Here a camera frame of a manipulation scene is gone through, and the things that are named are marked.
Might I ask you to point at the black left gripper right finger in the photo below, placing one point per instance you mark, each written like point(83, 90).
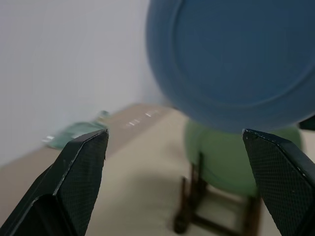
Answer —
point(283, 186)

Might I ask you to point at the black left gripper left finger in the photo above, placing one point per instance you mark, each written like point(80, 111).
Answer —
point(73, 186)

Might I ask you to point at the light green plate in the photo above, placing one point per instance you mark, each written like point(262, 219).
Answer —
point(221, 162)

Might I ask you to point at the blue plate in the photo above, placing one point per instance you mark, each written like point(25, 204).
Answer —
point(233, 61)

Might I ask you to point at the brown wooden dish rack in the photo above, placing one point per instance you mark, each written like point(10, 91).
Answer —
point(183, 220)

